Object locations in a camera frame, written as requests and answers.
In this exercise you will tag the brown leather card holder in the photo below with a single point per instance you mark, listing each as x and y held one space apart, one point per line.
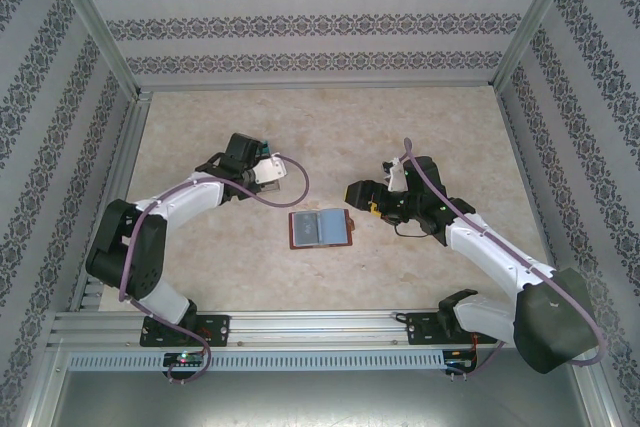
332 227

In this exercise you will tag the teal VIP card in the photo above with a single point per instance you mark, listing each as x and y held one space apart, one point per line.
306 227

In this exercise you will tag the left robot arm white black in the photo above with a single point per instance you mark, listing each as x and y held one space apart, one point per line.
135 257

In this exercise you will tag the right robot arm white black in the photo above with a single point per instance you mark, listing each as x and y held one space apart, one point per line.
550 332

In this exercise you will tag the teal card with black stripe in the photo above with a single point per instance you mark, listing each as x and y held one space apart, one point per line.
264 148

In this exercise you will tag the small controller board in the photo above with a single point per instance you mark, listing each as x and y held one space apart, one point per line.
460 362
185 359

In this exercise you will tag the grey metal panel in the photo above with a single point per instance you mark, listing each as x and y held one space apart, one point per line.
320 402

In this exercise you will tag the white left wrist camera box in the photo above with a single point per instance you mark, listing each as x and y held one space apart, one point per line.
267 169

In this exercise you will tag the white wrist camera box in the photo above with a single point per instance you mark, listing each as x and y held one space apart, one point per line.
267 169
397 179

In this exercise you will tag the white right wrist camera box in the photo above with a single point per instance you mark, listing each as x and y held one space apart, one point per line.
397 179

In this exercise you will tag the aluminium frame cross beam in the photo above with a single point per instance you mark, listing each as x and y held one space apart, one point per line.
320 87

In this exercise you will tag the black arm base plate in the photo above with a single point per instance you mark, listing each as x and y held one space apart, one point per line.
220 329
425 329

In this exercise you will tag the aluminium mounting rail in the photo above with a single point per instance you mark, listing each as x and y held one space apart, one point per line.
320 327

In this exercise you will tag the aluminium frame post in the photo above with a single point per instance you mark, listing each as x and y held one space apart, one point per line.
90 12
537 12

